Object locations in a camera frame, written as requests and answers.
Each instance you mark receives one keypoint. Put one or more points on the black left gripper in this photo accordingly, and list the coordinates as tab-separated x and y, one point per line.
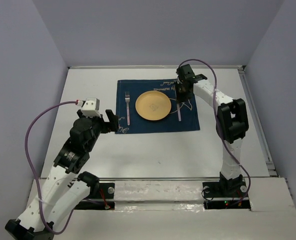
112	126

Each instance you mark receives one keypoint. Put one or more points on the tan round plate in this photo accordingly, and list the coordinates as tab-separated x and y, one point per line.
153	105

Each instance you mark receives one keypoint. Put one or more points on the dark blue patterned cloth napkin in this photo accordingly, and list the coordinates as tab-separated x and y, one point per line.
138	125

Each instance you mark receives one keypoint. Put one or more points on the knife with pink handle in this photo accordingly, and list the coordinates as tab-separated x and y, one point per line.
179	112

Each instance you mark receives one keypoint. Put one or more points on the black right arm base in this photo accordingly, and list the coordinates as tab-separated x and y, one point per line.
217	199

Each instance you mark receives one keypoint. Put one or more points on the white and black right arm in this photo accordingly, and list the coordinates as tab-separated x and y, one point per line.
230	116

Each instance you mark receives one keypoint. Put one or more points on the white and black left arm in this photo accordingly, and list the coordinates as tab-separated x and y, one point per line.
65	185

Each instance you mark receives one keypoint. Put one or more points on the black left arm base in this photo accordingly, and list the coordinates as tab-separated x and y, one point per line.
101	199

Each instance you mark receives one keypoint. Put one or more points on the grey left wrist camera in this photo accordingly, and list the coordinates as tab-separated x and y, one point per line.
90	108

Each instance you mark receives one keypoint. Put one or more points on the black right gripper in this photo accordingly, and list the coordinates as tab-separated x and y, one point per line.
180	98

